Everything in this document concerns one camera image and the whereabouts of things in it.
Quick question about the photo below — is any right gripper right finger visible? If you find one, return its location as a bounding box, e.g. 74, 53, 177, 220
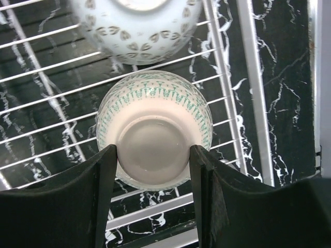
189, 145, 330, 247

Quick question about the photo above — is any aluminium frame rail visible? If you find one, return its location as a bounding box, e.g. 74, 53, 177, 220
308, 1, 330, 178

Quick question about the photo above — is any green patterned white bowl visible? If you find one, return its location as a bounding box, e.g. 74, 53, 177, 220
96, 70, 213, 191

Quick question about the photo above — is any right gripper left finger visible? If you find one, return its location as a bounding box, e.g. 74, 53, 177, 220
1, 145, 117, 247

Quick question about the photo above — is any red white patterned bowl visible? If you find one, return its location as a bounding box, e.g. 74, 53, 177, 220
68, 0, 203, 66

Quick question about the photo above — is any white wire dish rack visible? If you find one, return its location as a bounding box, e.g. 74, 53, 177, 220
0, 0, 276, 248

